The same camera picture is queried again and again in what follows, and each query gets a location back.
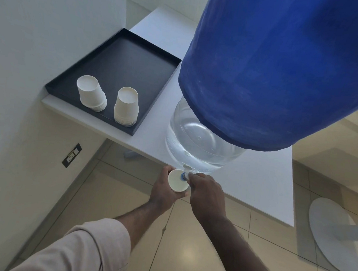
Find black wall socket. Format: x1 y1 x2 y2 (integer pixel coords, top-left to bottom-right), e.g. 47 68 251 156
61 142 82 170

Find beige shirt sleeve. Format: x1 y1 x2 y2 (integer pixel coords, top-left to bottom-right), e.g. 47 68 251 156
8 209 134 271

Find white water tap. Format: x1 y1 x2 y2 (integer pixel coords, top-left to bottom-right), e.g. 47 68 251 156
179 164 207 183

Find person's right hand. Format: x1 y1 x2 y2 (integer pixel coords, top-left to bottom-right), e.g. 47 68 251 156
184 172 230 227

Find clear water jug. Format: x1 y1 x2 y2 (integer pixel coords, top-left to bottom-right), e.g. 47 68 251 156
162 95 251 178

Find blue cloth jug cover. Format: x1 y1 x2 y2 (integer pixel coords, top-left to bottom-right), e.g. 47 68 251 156
172 0 358 161

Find person's right forearm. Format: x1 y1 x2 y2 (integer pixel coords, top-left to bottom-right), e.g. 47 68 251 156
192 212 285 271

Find tall stack of paper cups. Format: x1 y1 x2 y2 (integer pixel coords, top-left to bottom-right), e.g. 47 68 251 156
112 86 141 128

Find person's left forearm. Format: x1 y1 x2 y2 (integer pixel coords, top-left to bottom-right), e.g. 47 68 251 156
112 197 168 256

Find white paper cup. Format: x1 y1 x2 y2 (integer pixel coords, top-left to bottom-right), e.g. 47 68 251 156
166 168 191 194

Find short stack of paper cups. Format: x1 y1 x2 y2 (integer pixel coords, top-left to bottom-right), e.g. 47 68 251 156
74 74 110 113

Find person's left hand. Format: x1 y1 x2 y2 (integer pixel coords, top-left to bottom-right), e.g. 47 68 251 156
148 164 190 216

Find white round table base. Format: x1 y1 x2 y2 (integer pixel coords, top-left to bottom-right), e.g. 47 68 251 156
303 196 358 271

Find black tray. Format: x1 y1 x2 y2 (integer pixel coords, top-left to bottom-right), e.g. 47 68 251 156
41 21 184 140

